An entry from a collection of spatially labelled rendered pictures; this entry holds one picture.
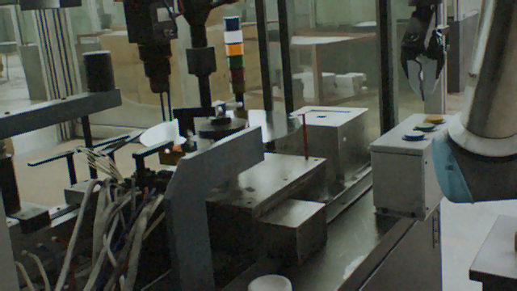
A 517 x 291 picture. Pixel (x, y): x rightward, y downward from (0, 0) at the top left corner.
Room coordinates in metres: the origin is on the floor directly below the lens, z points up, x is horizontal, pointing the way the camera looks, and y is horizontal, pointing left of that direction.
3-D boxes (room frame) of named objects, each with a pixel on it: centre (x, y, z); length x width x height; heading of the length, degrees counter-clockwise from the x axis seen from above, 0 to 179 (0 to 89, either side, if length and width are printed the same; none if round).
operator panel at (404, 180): (1.21, -0.34, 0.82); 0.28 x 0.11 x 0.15; 146
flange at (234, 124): (1.16, 0.09, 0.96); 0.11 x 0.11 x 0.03
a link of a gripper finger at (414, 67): (1.23, -0.34, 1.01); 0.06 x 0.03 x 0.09; 146
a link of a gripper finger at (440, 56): (1.19, -0.36, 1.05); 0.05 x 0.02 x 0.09; 56
